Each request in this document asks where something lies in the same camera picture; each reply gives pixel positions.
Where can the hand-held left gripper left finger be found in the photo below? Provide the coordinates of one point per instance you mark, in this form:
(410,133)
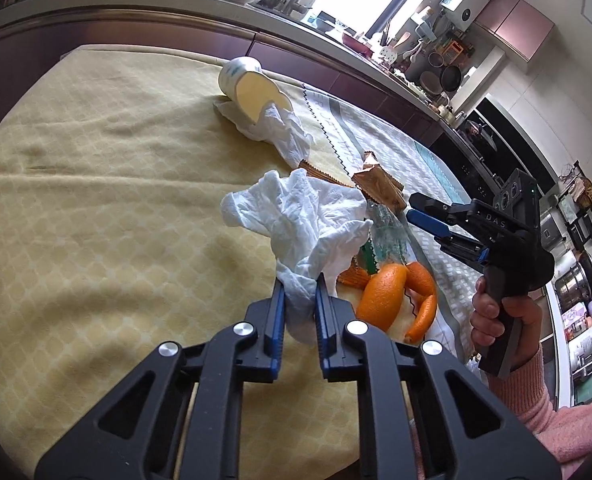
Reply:
(275,332)

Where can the large white tissue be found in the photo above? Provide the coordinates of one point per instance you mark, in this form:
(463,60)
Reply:
(301,215)

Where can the curved orange peel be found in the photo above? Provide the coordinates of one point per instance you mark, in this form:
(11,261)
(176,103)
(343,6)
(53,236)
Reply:
(422,277)

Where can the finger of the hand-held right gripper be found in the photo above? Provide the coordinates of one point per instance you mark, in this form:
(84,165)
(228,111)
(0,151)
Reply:
(436,204)
(428,224)

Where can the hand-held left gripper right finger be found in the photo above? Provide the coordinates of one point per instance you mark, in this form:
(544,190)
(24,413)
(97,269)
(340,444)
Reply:
(325,335)

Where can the narrow orange peel strip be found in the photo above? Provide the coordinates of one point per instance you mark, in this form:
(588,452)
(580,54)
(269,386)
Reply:
(423,320)

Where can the white and grey printed cloth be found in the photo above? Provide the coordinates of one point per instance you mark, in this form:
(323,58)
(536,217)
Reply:
(426,185)

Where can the yellow patterned tablecloth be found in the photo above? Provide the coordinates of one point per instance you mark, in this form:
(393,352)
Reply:
(100,200)

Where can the steel pot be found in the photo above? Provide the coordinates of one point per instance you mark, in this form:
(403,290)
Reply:
(573,282)

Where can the person's right hand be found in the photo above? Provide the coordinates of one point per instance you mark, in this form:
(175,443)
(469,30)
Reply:
(491,317)

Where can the white paper cup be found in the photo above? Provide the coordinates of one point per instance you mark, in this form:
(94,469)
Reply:
(246,87)

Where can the kitchen counter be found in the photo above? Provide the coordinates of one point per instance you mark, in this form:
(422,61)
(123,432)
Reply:
(185,7)

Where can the black frying pan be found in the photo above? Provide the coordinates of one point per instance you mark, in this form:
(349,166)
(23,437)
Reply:
(451,77)

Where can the flat brown snack wrapper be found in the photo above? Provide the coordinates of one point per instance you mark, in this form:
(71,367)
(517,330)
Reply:
(326,175)

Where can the black built-in oven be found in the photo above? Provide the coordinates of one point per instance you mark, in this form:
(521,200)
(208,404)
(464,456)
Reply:
(506,145)

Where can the large orange peel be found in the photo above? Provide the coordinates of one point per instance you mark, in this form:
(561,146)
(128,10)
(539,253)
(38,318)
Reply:
(381,297)

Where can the clear plastic wrapper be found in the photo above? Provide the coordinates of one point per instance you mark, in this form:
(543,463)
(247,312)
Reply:
(388,237)

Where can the green and orange snack wrapper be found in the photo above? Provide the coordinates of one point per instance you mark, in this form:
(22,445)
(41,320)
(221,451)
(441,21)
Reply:
(358,272)

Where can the pink wall cabinet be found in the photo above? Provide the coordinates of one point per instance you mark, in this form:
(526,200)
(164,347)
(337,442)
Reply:
(518,20)

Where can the person's right forearm pink sleeve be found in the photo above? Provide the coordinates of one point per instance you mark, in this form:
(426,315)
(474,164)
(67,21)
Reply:
(551,400)

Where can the small crumpled white tissue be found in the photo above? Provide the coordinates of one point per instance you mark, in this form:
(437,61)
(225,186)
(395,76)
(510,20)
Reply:
(283,132)

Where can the brown foil snack wrapper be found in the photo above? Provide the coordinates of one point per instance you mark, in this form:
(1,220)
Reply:
(378,187)

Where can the brown wooden cabinet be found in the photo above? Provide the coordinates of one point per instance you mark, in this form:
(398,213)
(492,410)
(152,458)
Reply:
(150,35)

